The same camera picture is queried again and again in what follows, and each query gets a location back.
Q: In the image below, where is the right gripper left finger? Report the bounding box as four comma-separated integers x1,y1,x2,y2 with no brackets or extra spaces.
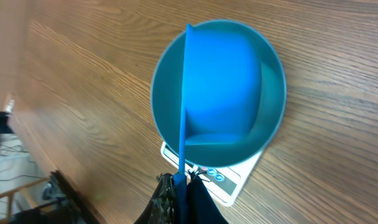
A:
134,173,176,224

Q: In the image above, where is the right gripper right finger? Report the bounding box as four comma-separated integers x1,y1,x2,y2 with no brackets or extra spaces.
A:
187,172,228,224

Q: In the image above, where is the blue plastic measuring scoop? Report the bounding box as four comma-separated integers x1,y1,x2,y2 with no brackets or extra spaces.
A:
173,24,261,223

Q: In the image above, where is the white digital kitchen scale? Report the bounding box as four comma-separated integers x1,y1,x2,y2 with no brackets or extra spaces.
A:
160,141,264,207

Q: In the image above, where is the blue metal bowl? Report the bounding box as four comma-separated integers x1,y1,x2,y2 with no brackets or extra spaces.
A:
150,20,287,167

